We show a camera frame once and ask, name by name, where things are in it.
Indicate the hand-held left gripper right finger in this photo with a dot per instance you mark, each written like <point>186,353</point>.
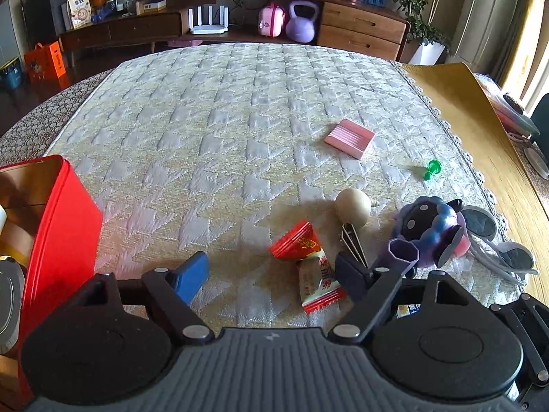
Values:
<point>349,281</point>

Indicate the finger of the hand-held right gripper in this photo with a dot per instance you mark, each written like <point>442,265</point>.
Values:
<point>521,339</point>
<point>534,311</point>

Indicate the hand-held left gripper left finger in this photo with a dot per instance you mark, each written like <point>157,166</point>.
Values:
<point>194,277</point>

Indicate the white red candy wrapper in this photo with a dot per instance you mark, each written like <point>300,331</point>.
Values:
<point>319,285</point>

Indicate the red candy packet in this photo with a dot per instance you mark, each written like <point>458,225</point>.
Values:
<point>296,244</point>

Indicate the white sunglasses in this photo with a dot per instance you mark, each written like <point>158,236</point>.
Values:
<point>497,244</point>

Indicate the purple toy figure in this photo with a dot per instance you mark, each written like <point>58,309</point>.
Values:
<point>429,229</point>

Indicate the red tin box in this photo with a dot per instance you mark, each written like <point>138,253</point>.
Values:
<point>64,244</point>

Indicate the small printed packet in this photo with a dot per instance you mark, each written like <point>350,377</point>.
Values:
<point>408,310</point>

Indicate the green pushpin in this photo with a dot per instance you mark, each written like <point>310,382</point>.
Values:
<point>432,170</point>

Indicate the pink sticky note pad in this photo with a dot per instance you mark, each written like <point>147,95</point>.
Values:
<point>349,139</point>

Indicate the quilted cream mat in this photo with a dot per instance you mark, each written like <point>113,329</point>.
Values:
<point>236,137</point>

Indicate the round grey coaster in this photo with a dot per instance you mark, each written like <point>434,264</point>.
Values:
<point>538,161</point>

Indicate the yellow table mat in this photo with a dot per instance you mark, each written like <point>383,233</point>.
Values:
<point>480,146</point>

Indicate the round metal lid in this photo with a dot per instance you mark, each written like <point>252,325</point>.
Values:
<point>8,304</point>

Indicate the pebble pattern tablecloth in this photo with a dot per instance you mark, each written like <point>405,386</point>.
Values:
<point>43,111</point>

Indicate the pink flat box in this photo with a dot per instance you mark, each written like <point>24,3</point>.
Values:
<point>184,43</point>

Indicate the white planter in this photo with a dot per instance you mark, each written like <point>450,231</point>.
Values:
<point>429,53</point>

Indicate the wooden media cabinet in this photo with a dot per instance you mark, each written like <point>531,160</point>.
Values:
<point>141,30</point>

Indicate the white router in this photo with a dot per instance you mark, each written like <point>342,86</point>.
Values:
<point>208,21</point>

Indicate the orange gift bag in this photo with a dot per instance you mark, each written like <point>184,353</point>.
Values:
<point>45,62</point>

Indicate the purple kettlebell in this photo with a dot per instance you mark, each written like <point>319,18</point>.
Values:
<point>302,23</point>

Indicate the pink toy case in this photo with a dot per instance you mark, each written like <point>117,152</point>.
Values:
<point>272,19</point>

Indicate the teal bucket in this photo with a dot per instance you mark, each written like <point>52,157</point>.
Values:
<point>10,75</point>

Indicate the yellow flat box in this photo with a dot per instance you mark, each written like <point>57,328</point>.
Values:
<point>150,6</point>

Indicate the blue toy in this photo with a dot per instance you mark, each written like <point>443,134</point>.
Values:
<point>101,15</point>

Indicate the beige window curtain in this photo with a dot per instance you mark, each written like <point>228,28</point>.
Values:
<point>523,30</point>

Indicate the tall green houseplant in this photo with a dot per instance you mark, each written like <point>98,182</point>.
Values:
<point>414,4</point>

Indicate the cereal bag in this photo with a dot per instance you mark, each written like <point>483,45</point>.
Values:
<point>79,8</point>

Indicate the black mini fridge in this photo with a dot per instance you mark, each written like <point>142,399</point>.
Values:
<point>40,8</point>

